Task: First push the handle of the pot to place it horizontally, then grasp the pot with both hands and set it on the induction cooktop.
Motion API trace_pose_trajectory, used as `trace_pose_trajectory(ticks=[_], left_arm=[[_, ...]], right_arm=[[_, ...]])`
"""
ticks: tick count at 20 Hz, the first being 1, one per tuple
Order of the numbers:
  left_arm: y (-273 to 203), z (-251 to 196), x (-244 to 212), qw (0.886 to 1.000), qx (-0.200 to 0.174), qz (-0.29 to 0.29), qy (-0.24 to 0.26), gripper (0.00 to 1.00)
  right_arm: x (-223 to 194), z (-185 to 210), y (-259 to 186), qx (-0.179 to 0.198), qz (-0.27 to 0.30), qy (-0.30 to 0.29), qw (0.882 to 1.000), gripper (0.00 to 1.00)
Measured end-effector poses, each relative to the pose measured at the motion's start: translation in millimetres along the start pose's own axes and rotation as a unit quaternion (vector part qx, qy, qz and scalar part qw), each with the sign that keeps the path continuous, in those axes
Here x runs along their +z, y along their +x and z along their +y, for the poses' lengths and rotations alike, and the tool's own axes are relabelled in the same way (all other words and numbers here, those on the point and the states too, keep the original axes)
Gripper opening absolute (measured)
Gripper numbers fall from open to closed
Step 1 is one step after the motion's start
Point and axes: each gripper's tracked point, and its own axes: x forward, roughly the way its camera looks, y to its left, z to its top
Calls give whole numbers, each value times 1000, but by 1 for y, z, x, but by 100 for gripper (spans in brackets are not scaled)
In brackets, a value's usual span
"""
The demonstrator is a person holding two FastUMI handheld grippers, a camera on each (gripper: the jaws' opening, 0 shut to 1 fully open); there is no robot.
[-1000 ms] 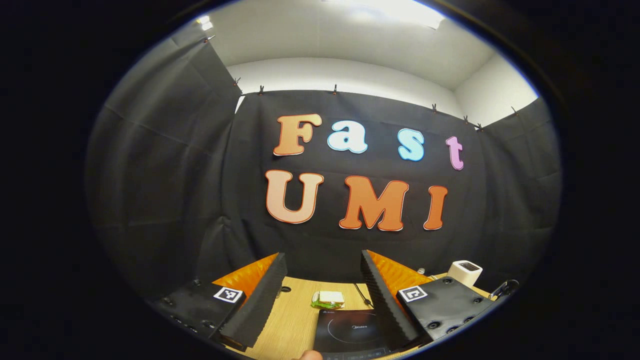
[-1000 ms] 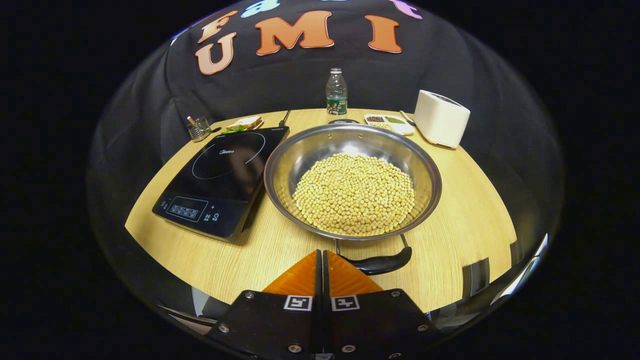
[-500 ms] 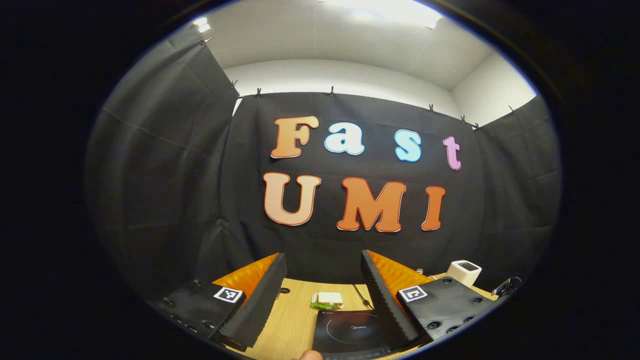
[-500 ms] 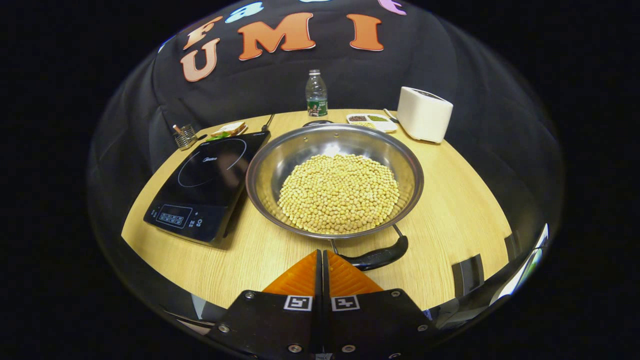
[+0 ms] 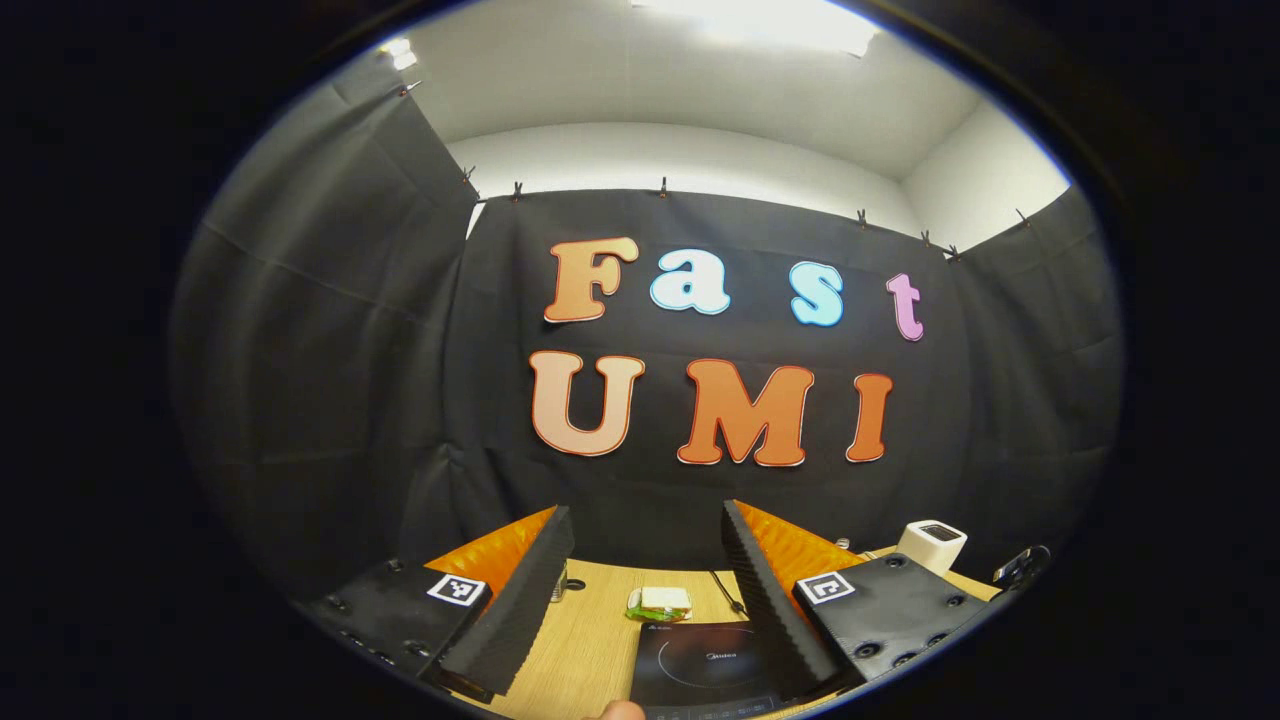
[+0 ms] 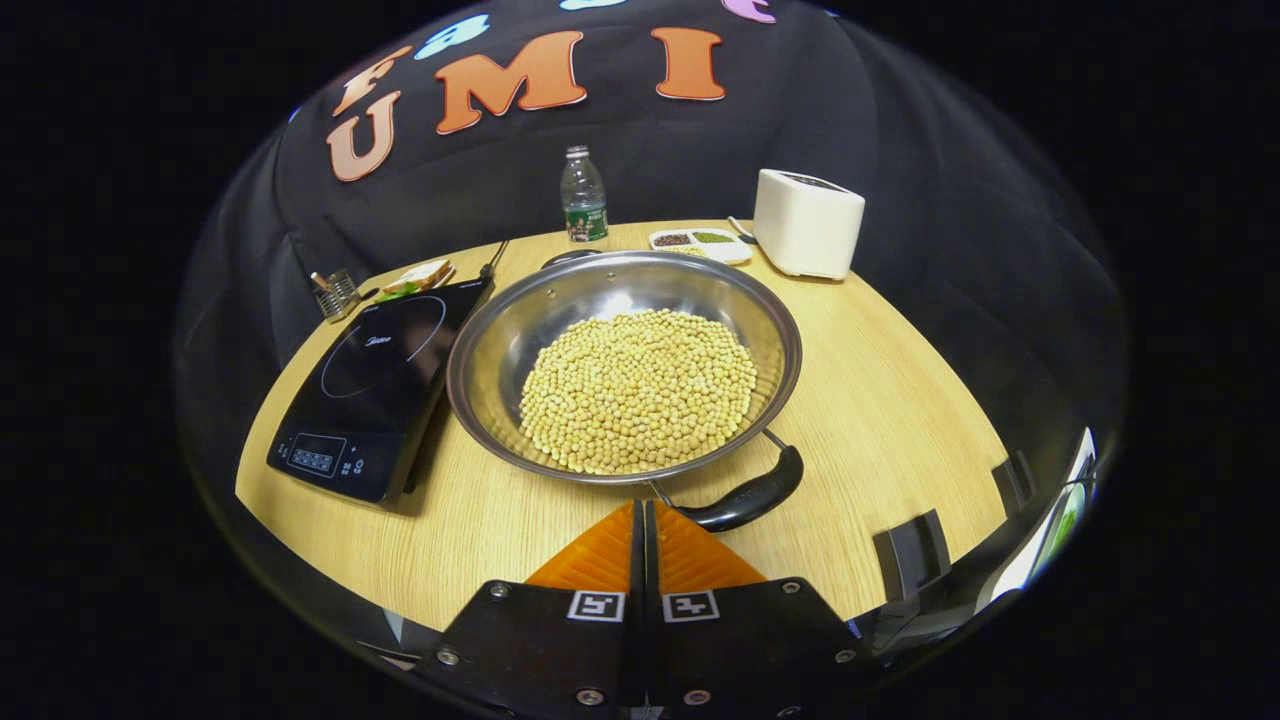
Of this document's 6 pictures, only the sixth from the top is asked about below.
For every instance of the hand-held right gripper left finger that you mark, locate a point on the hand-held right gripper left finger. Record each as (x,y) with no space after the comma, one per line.
(560,650)

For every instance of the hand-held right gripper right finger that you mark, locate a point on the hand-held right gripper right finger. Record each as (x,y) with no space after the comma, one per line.
(740,650)

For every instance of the black induction cooktop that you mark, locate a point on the black induction cooktop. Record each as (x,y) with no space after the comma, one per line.
(380,390)

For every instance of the pile of soybeans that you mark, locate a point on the pile of soybeans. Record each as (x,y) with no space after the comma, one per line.
(640,390)

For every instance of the sandwich with lettuce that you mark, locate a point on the sandwich with lettuce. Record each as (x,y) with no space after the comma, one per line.
(418,278)

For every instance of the white divided tray of beans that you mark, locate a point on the white divided tray of beans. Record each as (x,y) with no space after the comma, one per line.
(700,245)

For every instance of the small clear glass holder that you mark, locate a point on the small clear glass holder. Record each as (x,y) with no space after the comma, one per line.
(338,295)

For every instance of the white toaster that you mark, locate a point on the white toaster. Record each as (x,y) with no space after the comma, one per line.
(805,230)

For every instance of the clear plastic water bottle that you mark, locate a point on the clear plastic water bottle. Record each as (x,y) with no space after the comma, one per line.
(583,195)

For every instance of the black backdrop cloth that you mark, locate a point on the black backdrop cloth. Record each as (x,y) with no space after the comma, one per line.
(900,150)

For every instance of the black table edge bracket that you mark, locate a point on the black table edge bracket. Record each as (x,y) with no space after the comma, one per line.
(912,555)
(1013,482)

